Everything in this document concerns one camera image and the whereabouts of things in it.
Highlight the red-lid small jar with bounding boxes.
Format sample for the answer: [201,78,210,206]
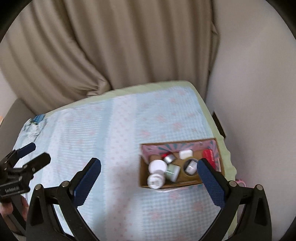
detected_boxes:
[161,152,177,164]

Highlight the light green mattress pad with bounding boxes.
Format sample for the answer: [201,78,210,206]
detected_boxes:
[43,80,238,241]

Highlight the grey sofa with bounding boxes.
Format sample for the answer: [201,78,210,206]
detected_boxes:
[1,98,36,153]

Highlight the beige curtain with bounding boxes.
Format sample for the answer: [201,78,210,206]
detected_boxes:
[1,1,219,113]

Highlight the white vitamin bottle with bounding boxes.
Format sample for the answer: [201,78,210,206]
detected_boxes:
[147,173,166,189]

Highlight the person's left hand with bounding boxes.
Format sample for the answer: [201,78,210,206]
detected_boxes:
[0,195,30,220]

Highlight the black-lid white jar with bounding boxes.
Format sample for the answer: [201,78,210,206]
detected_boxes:
[184,159,198,176]

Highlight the blue checked floral bedsheet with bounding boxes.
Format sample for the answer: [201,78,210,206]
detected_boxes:
[12,86,232,241]

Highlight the white-lid light green jar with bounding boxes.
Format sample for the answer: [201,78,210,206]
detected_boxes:
[165,164,181,182]

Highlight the pink cardboard box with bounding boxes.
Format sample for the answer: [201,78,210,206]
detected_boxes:
[139,138,225,190]

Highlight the white-lid dark green jar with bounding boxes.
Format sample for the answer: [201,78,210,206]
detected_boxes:
[148,159,168,174]

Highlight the red rectangular box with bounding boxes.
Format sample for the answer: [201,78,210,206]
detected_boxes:
[202,149,221,172]

